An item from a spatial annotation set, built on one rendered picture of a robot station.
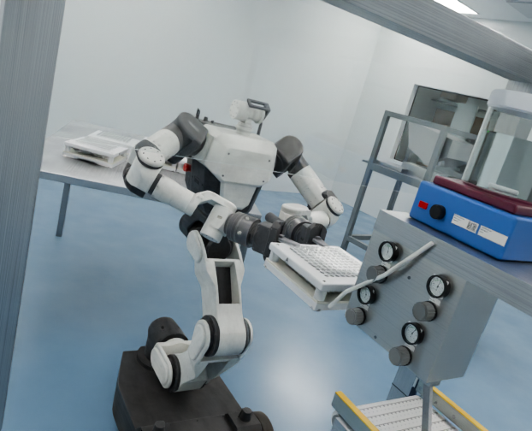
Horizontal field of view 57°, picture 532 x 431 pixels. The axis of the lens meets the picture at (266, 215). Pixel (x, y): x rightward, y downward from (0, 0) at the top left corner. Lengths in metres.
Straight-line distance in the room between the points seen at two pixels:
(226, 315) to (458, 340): 1.00
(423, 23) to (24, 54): 0.62
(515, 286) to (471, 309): 0.12
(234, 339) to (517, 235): 1.11
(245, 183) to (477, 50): 0.95
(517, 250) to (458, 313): 0.14
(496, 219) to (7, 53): 0.72
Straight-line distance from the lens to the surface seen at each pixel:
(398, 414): 1.20
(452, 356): 0.91
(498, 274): 0.80
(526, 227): 0.88
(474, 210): 0.88
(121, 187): 2.23
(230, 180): 1.69
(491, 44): 1.06
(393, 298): 0.92
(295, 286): 1.23
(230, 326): 1.73
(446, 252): 0.85
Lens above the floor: 1.44
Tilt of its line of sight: 15 degrees down
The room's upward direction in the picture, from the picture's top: 16 degrees clockwise
